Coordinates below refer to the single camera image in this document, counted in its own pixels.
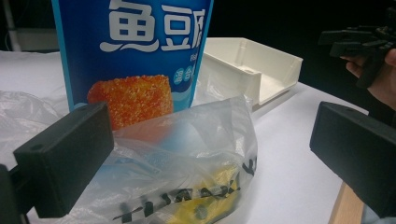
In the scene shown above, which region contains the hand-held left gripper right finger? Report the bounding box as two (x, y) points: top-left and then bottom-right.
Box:
(309, 101), (396, 218)

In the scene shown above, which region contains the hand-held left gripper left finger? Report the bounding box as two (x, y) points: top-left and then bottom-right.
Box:
(12, 101), (115, 219)

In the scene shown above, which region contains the clear plastic bag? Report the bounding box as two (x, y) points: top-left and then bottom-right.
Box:
(0, 90), (259, 224)

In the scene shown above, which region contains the blue snack packet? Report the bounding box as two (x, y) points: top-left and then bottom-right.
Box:
(51, 0), (215, 132)

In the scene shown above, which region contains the white plastic tray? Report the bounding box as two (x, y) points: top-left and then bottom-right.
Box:
(197, 36), (304, 110)

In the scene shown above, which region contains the yellow packet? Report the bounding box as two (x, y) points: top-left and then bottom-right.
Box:
(162, 167), (244, 224)

